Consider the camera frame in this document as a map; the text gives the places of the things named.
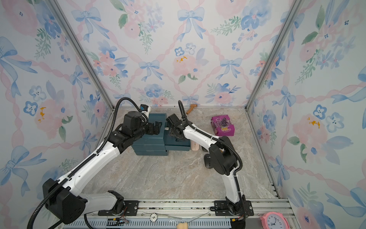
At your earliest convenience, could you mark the wooden handle roller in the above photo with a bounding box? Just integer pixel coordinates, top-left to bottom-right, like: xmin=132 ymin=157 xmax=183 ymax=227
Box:
xmin=186 ymin=104 xmax=198 ymax=115

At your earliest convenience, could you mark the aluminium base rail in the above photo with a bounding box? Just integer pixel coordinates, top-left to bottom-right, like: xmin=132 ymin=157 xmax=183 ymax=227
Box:
xmin=59 ymin=199 xmax=300 ymax=229

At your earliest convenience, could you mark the teal drawer cabinet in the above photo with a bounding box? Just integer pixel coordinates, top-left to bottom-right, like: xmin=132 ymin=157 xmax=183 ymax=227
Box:
xmin=132 ymin=113 xmax=168 ymax=156

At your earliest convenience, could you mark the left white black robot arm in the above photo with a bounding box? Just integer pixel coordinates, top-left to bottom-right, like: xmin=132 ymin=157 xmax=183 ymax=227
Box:
xmin=43 ymin=111 xmax=164 ymax=224

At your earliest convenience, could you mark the pink alarm clock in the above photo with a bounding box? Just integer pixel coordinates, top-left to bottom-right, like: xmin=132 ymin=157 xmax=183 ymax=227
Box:
xmin=260 ymin=212 xmax=290 ymax=229

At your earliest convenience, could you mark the purple snack bag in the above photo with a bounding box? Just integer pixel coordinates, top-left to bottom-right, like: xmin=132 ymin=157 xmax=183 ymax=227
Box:
xmin=211 ymin=114 xmax=235 ymax=136

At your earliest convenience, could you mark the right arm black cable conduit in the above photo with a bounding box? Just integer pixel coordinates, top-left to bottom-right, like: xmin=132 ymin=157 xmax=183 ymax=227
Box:
xmin=178 ymin=100 xmax=244 ymax=176

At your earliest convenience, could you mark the beige knob at rail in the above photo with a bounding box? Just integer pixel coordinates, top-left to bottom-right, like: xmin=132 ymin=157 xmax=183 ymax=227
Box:
xmin=176 ymin=222 xmax=189 ymax=229

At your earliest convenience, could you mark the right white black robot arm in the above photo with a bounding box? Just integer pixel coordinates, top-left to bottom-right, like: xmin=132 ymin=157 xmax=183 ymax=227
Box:
xmin=167 ymin=118 xmax=245 ymax=215

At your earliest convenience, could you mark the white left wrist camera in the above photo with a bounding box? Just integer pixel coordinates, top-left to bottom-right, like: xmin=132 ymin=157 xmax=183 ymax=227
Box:
xmin=140 ymin=104 xmax=151 ymax=117

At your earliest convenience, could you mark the pink computer mouse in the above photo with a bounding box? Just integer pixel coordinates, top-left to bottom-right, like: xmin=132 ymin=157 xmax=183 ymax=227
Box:
xmin=191 ymin=140 xmax=200 ymax=151

